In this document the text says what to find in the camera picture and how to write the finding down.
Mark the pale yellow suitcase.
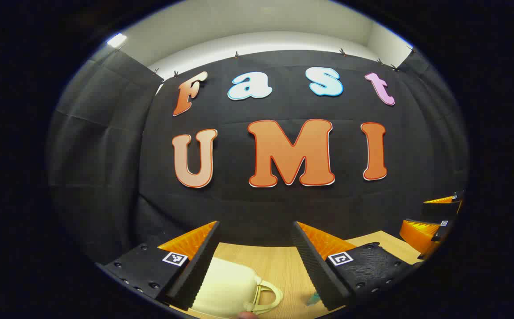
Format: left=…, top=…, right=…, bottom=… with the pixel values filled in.
left=191, top=257, right=284, bottom=319

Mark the ceiling light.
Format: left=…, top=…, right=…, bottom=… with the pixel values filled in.
left=106, top=33, right=128, bottom=48

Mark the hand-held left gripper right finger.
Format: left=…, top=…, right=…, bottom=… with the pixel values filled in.
left=291, top=221, right=422, bottom=311

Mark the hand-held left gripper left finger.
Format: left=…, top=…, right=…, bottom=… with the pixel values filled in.
left=95, top=221, right=221, bottom=311

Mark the black backdrop cloth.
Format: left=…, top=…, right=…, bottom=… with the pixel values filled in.
left=47, top=47, right=469, bottom=266

